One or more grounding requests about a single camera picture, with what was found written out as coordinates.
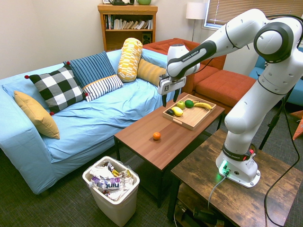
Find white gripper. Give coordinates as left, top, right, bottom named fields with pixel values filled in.
left=157, top=74, right=187, bottom=108

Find wooden serving tray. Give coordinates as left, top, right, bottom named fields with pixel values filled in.
left=162, top=94, right=217, bottom=131

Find yellow lemon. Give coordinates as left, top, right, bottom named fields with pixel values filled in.
left=171, top=106, right=185, bottom=117

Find mustard striped pillow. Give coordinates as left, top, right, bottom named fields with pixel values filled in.
left=136, top=58, right=167, bottom=87

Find yellow banana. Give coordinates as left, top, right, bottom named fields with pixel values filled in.
left=193, top=101, right=213, bottom=111

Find brown wooden coffee table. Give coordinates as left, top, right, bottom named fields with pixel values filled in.
left=113, top=92, right=226, bottom=209

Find orange sofa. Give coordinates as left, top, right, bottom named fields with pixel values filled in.
left=143, top=37, right=227, bottom=95

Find yellow patterned bolster pillow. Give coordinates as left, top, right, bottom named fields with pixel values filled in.
left=116, top=37, right=143, bottom=83

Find orange ottoman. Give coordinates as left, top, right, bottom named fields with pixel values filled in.
left=194, top=69, right=258, bottom=114

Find white navy striped pillow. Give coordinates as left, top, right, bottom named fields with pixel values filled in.
left=82, top=74, right=124, bottom=103

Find light blue sofa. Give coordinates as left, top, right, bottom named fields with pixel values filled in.
left=0, top=49, right=174, bottom=196

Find blue striped pillow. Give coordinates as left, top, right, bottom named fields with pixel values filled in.
left=62, top=51, right=117, bottom=89

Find white shade floor lamp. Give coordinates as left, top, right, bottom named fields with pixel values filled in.
left=185, top=2, right=205, bottom=42

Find wooden bookshelf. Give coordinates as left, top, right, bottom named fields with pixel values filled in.
left=97, top=3, right=159, bottom=52

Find wooden window blinds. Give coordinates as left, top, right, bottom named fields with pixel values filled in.
left=204, top=0, right=303, bottom=28

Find crushed hint water bottle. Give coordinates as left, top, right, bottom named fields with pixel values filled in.
left=90, top=177, right=125, bottom=192

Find black tripod stand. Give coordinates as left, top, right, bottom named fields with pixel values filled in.
left=258, top=86, right=297, bottom=151

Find black white checkered pillow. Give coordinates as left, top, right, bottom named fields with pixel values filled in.
left=24, top=61, right=89, bottom=116

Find rustic wooden robot table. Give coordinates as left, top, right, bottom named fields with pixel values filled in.
left=167, top=129, right=302, bottom=227

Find white plastic trash bin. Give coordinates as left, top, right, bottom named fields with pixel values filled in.
left=82, top=156, right=141, bottom=227

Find blue armchair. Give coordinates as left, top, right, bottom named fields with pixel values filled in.
left=248, top=46, right=303, bottom=107

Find orange fabric item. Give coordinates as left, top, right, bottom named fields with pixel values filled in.
left=289, top=109, right=303, bottom=141

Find plain mustard pillow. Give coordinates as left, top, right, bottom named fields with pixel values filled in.
left=13, top=90, right=61, bottom=140

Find gray cable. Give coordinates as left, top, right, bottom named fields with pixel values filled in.
left=207, top=174, right=228, bottom=210

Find black cable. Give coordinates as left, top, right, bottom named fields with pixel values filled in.
left=263, top=94, right=302, bottom=227

